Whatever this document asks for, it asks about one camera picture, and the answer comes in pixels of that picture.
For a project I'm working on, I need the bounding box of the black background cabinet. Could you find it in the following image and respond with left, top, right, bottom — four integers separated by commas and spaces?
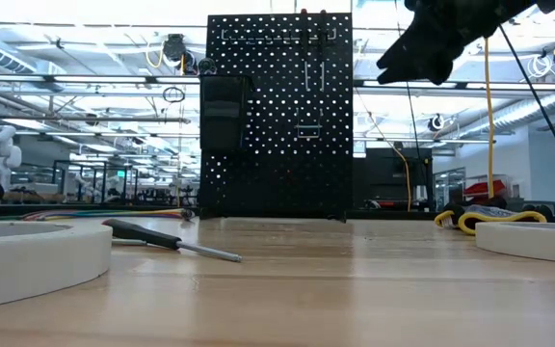
362, 147, 435, 212

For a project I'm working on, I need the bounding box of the black metal pegboard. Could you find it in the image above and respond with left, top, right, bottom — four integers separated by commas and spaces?
198, 12, 355, 222

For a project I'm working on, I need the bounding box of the thin yellow curved cable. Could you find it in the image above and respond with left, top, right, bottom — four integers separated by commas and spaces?
357, 93, 413, 213

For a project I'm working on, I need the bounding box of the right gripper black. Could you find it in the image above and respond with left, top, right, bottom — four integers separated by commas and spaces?
376, 0, 515, 87

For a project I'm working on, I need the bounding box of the black screwdriver red cap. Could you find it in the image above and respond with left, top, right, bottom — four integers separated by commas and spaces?
299, 8, 310, 93
101, 218, 244, 264
318, 8, 330, 93

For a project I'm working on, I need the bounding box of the silver double wire hook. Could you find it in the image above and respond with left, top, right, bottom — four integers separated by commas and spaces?
294, 106, 325, 141

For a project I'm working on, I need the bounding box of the black hanging cable loop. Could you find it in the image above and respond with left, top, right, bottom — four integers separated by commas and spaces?
162, 86, 187, 104

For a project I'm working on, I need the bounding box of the multicoloured cable bundle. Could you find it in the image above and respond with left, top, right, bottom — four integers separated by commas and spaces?
19, 207, 197, 222

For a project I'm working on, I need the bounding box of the yellow hanging cable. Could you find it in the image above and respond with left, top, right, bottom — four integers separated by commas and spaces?
482, 36, 496, 200

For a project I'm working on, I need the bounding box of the black glove yellow trim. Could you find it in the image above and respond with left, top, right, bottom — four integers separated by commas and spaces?
433, 194, 548, 237

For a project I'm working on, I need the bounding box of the black pegboard bin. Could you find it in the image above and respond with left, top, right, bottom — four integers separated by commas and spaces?
198, 74, 254, 154

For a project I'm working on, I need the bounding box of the black slanted stand pole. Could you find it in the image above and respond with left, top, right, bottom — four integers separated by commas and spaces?
496, 23, 555, 201

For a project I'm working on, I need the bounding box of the white masking tape roll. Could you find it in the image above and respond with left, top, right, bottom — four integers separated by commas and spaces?
0, 220, 115, 311
474, 221, 555, 266

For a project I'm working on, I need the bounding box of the red background bin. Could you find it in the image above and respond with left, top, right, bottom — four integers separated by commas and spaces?
463, 178, 506, 200

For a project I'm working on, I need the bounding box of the silver pegboard tool rail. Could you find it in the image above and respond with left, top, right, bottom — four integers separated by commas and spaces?
220, 27, 338, 47

